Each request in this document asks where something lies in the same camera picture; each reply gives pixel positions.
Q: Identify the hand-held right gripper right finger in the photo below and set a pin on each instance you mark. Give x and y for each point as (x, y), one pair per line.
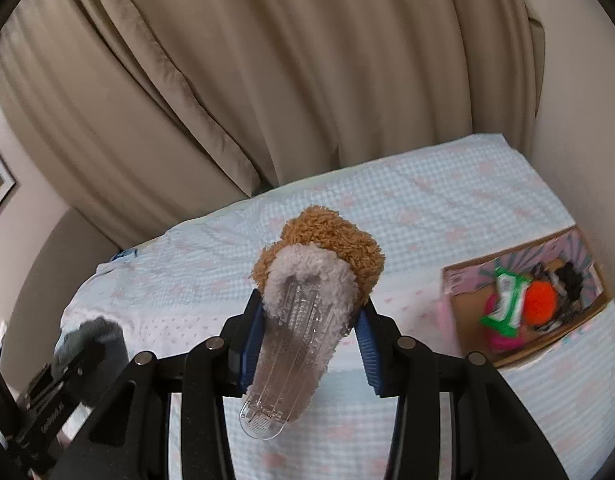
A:
(370, 355)

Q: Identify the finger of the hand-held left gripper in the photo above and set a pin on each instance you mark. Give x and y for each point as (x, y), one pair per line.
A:
(52, 380)

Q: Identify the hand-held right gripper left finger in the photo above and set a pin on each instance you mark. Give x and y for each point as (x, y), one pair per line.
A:
(250, 345)

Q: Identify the brown fluffy slipper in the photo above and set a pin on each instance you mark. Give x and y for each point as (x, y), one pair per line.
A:
(327, 240)

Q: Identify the pink soft cube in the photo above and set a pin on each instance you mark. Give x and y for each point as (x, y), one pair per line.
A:
(505, 342)

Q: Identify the green white packet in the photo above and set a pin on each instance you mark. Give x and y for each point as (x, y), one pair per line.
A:
(507, 300)

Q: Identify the pink patterned cardboard box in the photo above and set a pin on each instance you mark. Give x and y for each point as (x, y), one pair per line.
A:
(537, 347)

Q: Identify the orange fuzzy ball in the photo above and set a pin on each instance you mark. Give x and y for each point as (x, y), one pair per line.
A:
(540, 299)

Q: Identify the dark patterned sock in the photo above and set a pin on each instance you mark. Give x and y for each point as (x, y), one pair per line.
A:
(557, 320)

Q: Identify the small blue object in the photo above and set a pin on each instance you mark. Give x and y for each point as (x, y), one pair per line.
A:
(125, 254)

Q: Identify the beige curtain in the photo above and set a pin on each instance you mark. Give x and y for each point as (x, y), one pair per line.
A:
(287, 60)

